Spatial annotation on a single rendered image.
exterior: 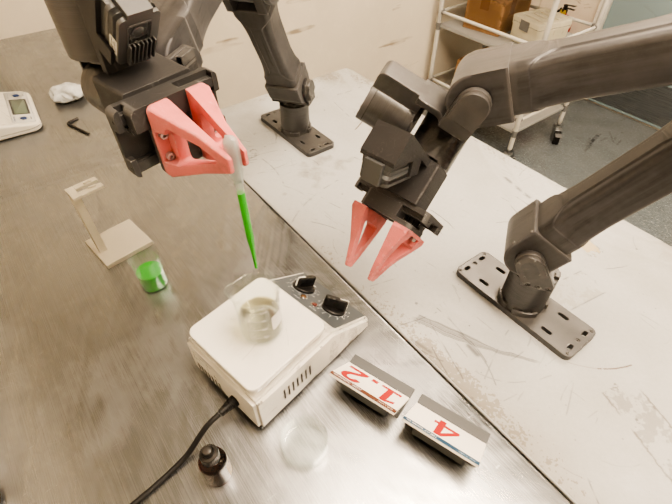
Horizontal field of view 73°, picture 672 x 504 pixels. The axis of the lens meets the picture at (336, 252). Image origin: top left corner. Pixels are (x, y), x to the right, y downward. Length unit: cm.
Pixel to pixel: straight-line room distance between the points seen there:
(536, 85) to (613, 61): 6
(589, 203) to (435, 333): 26
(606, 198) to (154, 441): 58
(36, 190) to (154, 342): 47
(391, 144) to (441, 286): 32
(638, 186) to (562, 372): 26
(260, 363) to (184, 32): 37
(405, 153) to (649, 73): 22
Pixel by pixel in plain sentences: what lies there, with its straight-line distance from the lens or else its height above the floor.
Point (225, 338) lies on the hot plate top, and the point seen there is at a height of 99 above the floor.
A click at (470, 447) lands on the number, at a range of 56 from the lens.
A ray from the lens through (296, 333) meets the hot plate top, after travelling 54.
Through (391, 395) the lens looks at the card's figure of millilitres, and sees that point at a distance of 58.
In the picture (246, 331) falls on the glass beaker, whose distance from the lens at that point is 52.
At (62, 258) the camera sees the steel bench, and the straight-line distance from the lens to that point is 86.
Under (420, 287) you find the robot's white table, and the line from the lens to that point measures 71.
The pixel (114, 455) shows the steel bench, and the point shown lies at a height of 90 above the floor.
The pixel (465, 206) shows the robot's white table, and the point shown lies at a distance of 86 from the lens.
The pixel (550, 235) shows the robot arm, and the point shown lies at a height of 106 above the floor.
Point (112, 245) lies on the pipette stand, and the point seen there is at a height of 91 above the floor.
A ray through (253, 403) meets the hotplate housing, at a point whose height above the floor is 97.
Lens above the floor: 143
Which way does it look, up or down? 46 degrees down
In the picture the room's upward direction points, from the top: straight up
